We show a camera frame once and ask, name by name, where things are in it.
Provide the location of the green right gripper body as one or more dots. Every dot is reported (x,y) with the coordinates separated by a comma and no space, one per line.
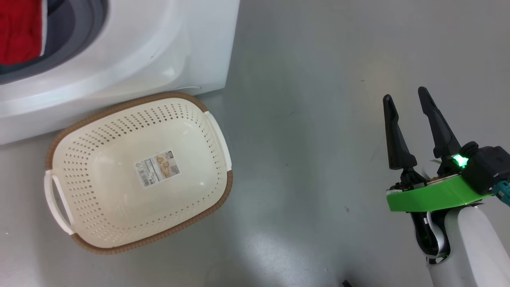
(434,197)

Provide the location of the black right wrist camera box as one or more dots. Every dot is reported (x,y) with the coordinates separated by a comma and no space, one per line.
(484,167)

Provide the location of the red garment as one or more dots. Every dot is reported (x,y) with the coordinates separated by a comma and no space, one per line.
(20,32)

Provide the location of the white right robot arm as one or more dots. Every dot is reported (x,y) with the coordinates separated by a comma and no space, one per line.
(474,247)

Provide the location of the small black floor object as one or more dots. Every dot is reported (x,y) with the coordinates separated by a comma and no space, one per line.
(347,284)

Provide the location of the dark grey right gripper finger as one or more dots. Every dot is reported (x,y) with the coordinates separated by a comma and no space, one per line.
(442,131)
(396,143)

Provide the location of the paper basket label sticker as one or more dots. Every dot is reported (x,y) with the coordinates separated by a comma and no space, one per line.
(158,169)

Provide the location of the cream perforated laundry basket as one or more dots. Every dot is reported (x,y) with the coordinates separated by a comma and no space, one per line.
(119,215)

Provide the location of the white front-load washing machine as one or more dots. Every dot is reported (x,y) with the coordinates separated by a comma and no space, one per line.
(159,40)

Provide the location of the grey rubber door seal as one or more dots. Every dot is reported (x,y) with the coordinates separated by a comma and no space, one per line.
(67,44)

